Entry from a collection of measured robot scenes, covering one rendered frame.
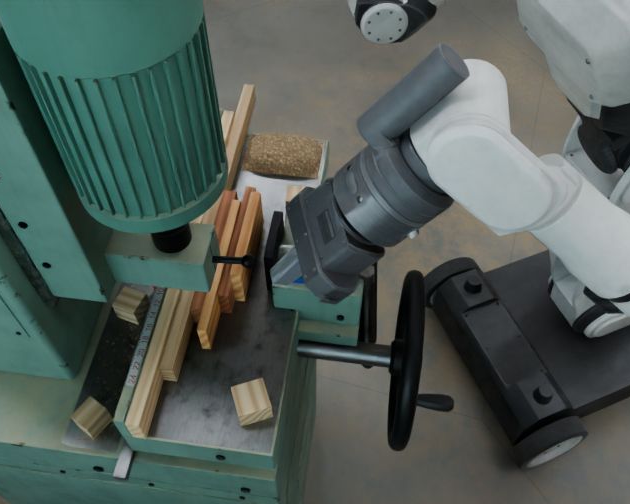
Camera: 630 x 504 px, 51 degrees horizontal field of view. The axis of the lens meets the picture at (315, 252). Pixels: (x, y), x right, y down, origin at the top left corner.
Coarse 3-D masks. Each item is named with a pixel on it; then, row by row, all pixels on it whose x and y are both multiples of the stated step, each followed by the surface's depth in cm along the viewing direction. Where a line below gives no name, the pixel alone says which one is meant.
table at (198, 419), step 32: (256, 256) 108; (256, 288) 104; (224, 320) 101; (256, 320) 101; (288, 320) 101; (192, 352) 98; (224, 352) 98; (256, 352) 98; (288, 352) 98; (192, 384) 95; (224, 384) 95; (288, 384) 99; (160, 416) 92; (192, 416) 92; (224, 416) 92; (160, 448) 93; (192, 448) 91; (224, 448) 89; (256, 448) 89
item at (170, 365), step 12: (252, 96) 126; (240, 108) 122; (252, 108) 127; (240, 120) 121; (240, 132) 119; (228, 144) 117; (240, 144) 120; (228, 156) 115; (228, 180) 113; (216, 204) 109; (204, 216) 108; (180, 300) 98; (180, 312) 97; (180, 324) 96; (192, 324) 100; (168, 336) 95; (180, 336) 95; (168, 348) 94; (180, 348) 95; (168, 360) 93; (180, 360) 95; (168, 372) 93
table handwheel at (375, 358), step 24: (408, 288) 100; (408, 312) 96; (408, 336) 94; (336, 360) 107; (360, 360) 106; (384, 360) 106; (408, 360) 93; (408, 384) 93; (408, 408) 94; (408, 432) 96
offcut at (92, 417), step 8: (88, 400) 99; (96, 400) 100; (80, 408) 99; (88, 408) 99; (96, 408) 99; (104, 408) 99; (72, 416) 98; (80, 416) 98; (88, 416) 98; (96, 416) 98; (104, 416) 99; (80, 424) 97; (88, 424) 97; (96, 424) 99; (104, 424) 101; (88, 432) 98; (96, 432) 100
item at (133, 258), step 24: (120, 240) 89; (144, 240) 89; (192, 240) 89; (216, 240) 92; (120, 264) 89; (144, 264) 88; (168, 264) 87; (192, 264) 87; (216, 264) 94; (192, 288) 91
